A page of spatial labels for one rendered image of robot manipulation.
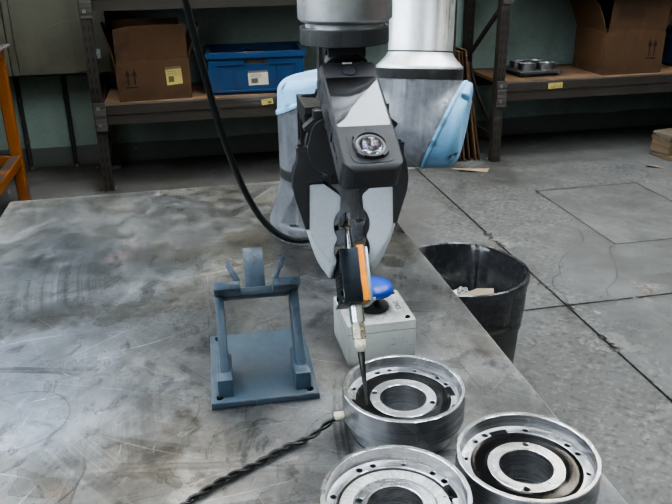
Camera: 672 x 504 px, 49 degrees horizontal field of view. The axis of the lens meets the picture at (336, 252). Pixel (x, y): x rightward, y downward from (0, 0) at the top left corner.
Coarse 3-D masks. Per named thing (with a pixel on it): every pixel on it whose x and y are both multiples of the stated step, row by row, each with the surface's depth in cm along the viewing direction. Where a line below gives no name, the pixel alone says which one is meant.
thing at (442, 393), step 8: (376, 376) 67; (384, 376) 67; (392, 376) 67; (400, 376) 67; (408, 376) 67; (416, 376) 67; (424, 376) 67; (368, 384) 66; (376, 384) 66; (432, 384) 66; (440, 384) 66; (360, 392) 65; (368, 392) 65; (440, 392) 65; (448, 392) 65; (352, 400) 64; (360, 400) 64; (368, 400) 64; (440, 400) 63; (448, 400) 63; (368, 408) 62; (440, 408) 62; (448, 408) 62; (384, 416) 61; (392, 416) 61; (416, 416) 61; (424, 416) 61; (432, 416) 61
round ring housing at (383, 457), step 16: (368, 448) 56; (384, 448) 56; (400, 448) 56; (416, 448) 56; (336, 464) 54; (352, 464) 55; (368, 464) 56; (384, 464) 56; (400, 464) 56; (416, 464) 56; (432, 464) 55; (448, 464) 54; (336, 480) 54; (352, 480) 54; (384, 480) 54; (400, 480) 54; (432, 480) 54; (448, 480) 54; (464, 480) 52; (320, 496) 51; (336, 496) 53; (368, 496) 52; (384, 496) 54; (400, 496) 54; (416, 496) 53; (432, 496) 52; (464, 496) 52
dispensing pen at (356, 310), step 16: (352, 224) 65; (352, 240) 65; (336, 256) 64; (352, 256) 63; (336, 272) 65; (352, 272) 62; (336, 288) 66; (352, 288) 62; (352, 304) 63; (352, 320) 63; (352, 336) 64
